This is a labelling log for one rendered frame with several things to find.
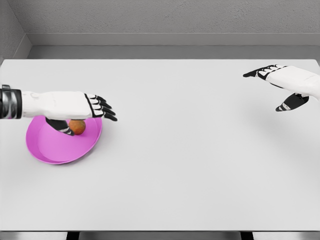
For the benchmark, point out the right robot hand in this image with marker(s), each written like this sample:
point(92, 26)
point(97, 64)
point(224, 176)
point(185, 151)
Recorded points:
point(287, 77)

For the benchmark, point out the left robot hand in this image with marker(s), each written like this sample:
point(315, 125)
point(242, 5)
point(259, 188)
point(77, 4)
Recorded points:
point(72, 105)

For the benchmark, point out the red-green apple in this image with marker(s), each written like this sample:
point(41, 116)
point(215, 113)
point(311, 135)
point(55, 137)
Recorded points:
point(78, 127)

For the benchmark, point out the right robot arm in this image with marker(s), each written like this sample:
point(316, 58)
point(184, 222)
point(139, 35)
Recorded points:
point(317, 86)

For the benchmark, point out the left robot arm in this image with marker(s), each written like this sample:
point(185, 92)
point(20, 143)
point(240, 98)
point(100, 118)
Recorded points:
point(27, 105)

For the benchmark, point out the pink plate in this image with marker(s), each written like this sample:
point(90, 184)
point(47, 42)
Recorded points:
point(65, 146)

